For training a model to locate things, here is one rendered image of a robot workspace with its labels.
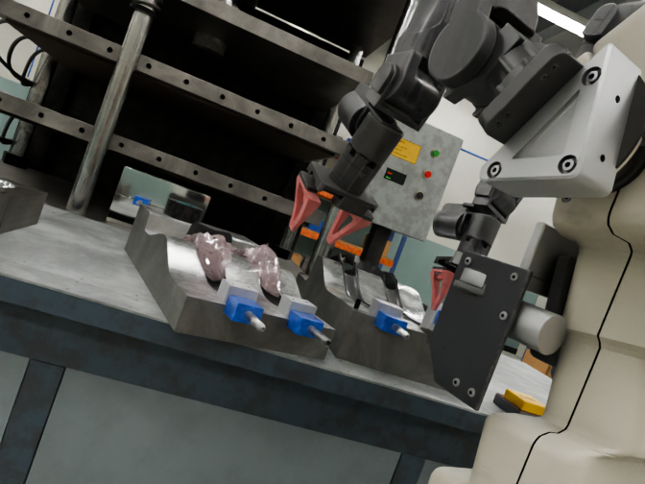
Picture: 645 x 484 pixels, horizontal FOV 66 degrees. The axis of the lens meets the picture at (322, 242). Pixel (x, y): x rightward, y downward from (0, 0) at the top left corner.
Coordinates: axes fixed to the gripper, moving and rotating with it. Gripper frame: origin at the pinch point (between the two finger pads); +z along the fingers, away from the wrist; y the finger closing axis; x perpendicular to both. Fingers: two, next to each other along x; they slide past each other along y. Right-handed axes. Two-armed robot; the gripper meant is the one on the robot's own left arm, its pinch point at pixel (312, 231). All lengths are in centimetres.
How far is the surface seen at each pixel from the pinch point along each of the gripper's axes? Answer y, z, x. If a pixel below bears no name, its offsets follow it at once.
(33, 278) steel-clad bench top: 32.7, 22.9, -2.1
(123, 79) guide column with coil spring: 23, 24, -94
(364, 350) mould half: -19.5, 16.1, 5.7
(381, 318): -19.1, 9.3, 4.2
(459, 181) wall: -526, 115, -540
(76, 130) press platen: 30, 44, -91
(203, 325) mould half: 11.2, 16.3, 7.3
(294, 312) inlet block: -2.1, 11.7, 5.4
